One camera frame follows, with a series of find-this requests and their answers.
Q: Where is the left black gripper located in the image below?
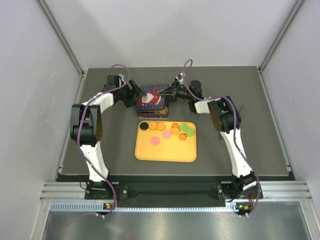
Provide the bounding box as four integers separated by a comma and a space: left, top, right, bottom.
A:
116, 78, 147, 108

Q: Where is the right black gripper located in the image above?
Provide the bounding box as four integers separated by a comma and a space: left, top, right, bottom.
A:
157, 81, 194, 103

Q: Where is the gold tin lid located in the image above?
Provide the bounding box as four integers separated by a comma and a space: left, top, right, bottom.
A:
135, 83, 169, 112

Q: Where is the decorated cookie tin box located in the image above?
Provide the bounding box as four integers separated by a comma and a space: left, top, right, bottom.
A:
137, 107, 169, 119

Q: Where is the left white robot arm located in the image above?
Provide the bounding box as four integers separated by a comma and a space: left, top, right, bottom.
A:
69, 74, 146, 199

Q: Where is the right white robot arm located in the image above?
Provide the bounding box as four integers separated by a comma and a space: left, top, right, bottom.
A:
159, 79, 258, 202

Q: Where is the orange swirl cookie upper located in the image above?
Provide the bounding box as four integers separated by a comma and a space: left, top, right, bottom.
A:
171, 123, 180, 130

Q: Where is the orange swirl cookie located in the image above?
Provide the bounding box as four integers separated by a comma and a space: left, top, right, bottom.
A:
178, 133, 188, 141
171, 123, 180, 130

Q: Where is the tan round biscuit behind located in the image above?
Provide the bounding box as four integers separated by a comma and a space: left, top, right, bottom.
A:
156, 122, 166, 131

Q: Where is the black sandwich cookie corner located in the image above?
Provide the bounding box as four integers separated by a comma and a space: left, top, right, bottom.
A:
139, 122, 149, 131

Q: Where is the tan round patterned biscuit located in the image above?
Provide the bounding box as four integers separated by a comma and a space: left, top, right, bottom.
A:
148, 121, 158, 131

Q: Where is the green cookie upper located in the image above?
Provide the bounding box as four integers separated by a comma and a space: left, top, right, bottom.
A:
179, 123, 188, 132

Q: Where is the green cookie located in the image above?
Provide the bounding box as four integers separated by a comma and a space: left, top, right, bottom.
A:
179, 123, 188, 132
185, 128, 195, 137

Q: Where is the pink sandwich cookie upper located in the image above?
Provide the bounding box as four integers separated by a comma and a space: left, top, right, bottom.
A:
162, 130, 172, 139

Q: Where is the pink sandwich cookie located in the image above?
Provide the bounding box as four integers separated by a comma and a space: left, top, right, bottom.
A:
162, 130, 172, 139
150, 136, 161, 146

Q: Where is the green cookie right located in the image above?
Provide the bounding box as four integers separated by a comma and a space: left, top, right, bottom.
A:
185, 128, 195, 137

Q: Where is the orange swirl cookie right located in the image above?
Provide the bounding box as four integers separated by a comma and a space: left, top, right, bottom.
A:
178, 133, 188, 141

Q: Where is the pink sandwich cookie lower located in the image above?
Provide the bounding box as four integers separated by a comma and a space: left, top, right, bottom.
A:
150, 136, 161, 146

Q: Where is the yellow plastic tray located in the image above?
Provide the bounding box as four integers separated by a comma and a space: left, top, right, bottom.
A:
135, 120, 197, 163

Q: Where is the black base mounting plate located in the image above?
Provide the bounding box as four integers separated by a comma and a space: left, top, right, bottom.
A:
84, 175, 262, 208

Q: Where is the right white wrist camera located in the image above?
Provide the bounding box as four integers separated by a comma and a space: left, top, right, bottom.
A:
175, 73, 184, 85

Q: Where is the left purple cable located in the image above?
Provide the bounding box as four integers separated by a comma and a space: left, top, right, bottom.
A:
76, 64, 132, 217

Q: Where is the purple cable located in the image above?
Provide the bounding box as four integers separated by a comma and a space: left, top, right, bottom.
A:
183, 59, 262, 218
76, 64, 132, 217

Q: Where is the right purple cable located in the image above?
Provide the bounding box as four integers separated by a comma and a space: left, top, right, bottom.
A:
183, 59, 262, 218

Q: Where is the aluminium frame rail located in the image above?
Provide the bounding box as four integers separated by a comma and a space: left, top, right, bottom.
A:
39, 181, 313, 213

